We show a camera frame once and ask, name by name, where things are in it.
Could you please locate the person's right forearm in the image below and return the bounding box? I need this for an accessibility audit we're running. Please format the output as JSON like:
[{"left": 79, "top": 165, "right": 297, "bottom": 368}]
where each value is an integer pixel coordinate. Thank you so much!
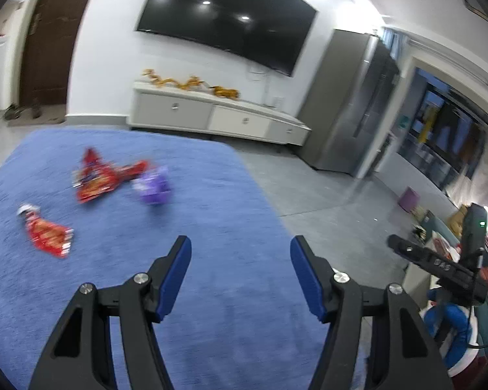
[{"left": 425, "top": 288, "right": 481, "bottom": 378}]

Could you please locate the large red snack wrapper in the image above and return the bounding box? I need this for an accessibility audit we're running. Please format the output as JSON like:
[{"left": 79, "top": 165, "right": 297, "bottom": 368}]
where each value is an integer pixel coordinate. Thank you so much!
[{"left": 72, "top": 147, "right": 149, "bottom": 204}]

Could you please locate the balcony glass door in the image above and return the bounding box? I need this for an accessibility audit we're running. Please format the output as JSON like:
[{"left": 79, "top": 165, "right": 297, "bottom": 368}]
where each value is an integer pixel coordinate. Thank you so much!
[{"left": 399, "top": 69, "right": 488, "bottom": 196}]

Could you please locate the teal cushion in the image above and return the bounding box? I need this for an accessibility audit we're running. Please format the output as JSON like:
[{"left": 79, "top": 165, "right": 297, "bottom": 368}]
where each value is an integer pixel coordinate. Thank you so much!
[{"left": 425, "top": 211, "right": 458, "bottom": 248}]

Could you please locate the grey double-door refrigerator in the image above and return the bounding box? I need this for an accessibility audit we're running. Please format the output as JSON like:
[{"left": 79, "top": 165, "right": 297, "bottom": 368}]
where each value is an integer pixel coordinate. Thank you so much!
[{"left": 297, "top": 28, "right": 400, "bottom": 177}]

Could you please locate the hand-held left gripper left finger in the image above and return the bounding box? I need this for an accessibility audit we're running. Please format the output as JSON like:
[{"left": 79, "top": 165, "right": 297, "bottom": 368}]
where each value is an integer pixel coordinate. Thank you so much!
[{"left": 28, "top": 235, "right": 193, "bottom": 390}]

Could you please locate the wall-mounted black television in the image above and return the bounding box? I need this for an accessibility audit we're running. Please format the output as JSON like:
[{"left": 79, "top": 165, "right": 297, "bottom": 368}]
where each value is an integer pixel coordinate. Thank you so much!
[{"left": 135, "top": 0, "right": 318, "bottom": 78}]

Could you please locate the white and grey television console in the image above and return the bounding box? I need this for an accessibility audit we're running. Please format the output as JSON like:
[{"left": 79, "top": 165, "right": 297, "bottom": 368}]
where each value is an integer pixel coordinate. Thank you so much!
[{"left": 128, "top": 80, "right": 312, "bottom": 146}]

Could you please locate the dark brown entrance door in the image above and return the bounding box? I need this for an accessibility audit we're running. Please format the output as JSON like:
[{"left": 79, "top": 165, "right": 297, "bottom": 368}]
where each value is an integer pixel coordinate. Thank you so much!
[{"left": 20, "top": 0, "right": 106, "bottom": 108}]

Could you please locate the white wall cable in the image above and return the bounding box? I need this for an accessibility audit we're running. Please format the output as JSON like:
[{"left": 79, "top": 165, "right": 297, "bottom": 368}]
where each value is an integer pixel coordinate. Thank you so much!
[{"left": 249, "top": 65, "right": 271, "bottom": 107}]

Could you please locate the blue curtain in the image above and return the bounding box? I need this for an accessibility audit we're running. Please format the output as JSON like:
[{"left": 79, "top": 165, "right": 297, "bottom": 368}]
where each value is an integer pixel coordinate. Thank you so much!
[{"left": 380, "top": 28, "right": 410, "bottom": 60}]

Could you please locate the purple small bin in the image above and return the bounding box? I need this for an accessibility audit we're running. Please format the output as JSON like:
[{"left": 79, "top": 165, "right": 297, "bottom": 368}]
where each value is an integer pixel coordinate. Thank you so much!
[{"left": 398, "top": 187, "right": 421, "bottom": 214}]

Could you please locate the long golden dragon ornament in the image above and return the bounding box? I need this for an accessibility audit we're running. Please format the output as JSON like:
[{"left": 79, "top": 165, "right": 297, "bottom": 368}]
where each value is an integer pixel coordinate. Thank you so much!
[{"left": 142, "top": 69, "right": 210, "bottom": 91}]

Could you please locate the small golden ornament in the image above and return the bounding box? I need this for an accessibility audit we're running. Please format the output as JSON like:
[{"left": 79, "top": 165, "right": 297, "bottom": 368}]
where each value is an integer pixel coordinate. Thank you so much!
[{"left": 209, "top": 85, "right": 242, "bottom": 101}]

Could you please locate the small red snack wrapper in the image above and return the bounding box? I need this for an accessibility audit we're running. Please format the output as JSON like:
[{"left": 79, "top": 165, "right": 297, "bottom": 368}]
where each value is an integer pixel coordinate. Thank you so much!
[{"left": 17, "top": 204, "right": 75, "bottom": 259}]

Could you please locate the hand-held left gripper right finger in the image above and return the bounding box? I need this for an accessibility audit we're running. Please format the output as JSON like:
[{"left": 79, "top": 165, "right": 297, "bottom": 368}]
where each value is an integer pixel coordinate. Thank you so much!
[{"left": 290, "top": 235, "right": 456, "bottom": 390}]

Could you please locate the purple wrapper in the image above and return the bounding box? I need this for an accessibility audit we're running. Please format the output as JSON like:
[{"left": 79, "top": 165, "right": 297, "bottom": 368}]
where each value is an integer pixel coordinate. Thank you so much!
[{"left": 132, "top": 166, "right": 172, "bottom": 206}]

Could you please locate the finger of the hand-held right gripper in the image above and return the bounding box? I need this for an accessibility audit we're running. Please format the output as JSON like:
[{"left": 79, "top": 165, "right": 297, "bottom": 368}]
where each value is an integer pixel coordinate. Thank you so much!
[{"left": 387, "top": 235, "right": 434, "bottom": 269}]

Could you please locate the blue cloth-covered table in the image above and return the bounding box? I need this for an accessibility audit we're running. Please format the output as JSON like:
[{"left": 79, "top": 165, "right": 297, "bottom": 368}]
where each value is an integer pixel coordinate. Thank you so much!
[{"left": 0, "top": 128, "right": 369, "bottom": 390}]

